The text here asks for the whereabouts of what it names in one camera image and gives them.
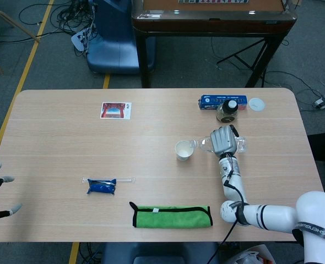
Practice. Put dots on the white paper cup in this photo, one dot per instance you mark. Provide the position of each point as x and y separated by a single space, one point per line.
183 151

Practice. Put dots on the transparent plastic bottle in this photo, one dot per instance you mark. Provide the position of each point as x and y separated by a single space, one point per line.
203 144

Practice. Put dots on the glass jar with black lid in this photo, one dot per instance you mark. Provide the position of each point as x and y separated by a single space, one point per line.
227 114

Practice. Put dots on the dark wooden mahjong table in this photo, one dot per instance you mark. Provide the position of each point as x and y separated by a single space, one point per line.
212 23

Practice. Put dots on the white power strip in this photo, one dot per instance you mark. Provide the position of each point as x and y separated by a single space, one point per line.
80 39

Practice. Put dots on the row of mahjong tiles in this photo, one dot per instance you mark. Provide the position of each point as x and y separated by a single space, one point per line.
212 1

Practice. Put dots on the wooden chair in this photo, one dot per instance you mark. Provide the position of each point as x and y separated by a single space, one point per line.
2 17

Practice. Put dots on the dark blue seat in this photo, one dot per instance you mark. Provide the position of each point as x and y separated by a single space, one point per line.
157 253

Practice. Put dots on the postcard with red gate photo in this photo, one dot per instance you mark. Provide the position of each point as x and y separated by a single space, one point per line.
114 110

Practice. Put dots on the white round plastic lid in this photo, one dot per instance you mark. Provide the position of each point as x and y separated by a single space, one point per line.
256 104

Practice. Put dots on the green cloth with black trim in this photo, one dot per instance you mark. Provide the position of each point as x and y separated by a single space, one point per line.
173 218

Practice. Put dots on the blue rectangular box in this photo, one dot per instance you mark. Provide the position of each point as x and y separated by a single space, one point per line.
210 100

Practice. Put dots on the white plastic bag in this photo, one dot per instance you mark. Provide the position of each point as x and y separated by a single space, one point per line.
250 255

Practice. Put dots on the clear wrapped straw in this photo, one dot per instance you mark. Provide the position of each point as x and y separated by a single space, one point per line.
125 179

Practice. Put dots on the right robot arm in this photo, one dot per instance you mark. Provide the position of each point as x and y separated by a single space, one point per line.
272 214

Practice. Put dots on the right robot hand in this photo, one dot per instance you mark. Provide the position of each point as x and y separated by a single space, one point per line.
223 141

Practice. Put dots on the blue snack packet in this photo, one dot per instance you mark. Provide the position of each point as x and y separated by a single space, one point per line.
101 188

